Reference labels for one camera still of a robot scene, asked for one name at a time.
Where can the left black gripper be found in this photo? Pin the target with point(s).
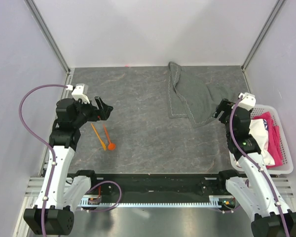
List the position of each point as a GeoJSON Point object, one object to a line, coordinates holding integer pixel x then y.
{"type": "Point", "coordinates": [96, 114]}

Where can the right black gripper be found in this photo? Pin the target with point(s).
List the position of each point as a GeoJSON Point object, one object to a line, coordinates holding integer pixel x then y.
{"type": "Point", "coordinates": [225, 105]}

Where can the orange plastic knife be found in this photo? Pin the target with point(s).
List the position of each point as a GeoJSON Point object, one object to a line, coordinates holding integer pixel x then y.
{"type": "Point", "coordinates": [98, 136]}

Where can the grey cloth napkin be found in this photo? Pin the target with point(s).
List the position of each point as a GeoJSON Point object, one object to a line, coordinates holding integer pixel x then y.
{"type": "Point", "coordinates": [190, 97]}

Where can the orange plastic spoon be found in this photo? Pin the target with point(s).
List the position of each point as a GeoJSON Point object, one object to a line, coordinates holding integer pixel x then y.
{"type": "Point", "coordinates": [111, 145]}

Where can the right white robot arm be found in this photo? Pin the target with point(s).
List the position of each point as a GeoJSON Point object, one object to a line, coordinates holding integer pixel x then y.
{"type": "Point", "coordinates": [270, 215]}

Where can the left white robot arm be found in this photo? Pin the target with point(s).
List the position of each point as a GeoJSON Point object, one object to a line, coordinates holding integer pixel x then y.
{"type": "Point", "coordinates": [53, 211]}

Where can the white cloth in basket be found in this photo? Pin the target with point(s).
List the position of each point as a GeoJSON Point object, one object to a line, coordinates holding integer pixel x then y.
{"type": "Point", "coordinates": [259, 131]}

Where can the pink cloth in basket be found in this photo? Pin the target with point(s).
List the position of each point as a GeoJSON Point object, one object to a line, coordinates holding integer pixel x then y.
{"type": "Point", "coordinates": [274, 139]}

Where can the white plastic basket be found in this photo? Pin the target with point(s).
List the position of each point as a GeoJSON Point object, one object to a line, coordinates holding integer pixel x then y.
{"type": "Point", "coordinates": [281, 138]}

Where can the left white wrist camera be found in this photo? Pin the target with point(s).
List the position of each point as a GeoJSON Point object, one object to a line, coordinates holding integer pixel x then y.
{"type": "Point", "coordinates": [79, 92]}

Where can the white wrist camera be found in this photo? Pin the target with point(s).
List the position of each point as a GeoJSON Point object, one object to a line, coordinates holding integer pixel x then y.
{"type": "Point", "coordinates": [79, 92]}
{"type": "Point", "coordinates": [247, 101]}

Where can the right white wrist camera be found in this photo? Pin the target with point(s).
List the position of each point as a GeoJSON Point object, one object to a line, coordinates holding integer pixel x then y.
{"type": "Point", "coordinates": [247, 101]}

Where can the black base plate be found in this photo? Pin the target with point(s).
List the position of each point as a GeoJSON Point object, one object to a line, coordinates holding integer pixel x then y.
{"type": "Point", "coordinates": [167, 186]}

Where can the slotted cable duct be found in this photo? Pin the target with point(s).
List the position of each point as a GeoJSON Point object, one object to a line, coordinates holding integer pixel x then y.
{"type": "Point", "coordinates": [213, 202]}

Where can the left aluminium frame post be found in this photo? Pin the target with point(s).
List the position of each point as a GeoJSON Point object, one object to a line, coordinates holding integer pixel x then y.
{"type": "Point", "coordinates": [47, 34]}

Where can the aluminium frame post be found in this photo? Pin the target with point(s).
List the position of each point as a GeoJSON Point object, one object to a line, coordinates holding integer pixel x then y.
{"type": "Point", "coordinates": [263, 32]}
{"type": "Point", "coordinates": [47, 34]}

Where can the right aluminium frame post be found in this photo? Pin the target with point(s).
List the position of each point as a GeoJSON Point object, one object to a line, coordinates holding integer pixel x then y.
{"type": "Point", "coordinates": [263, 32]}

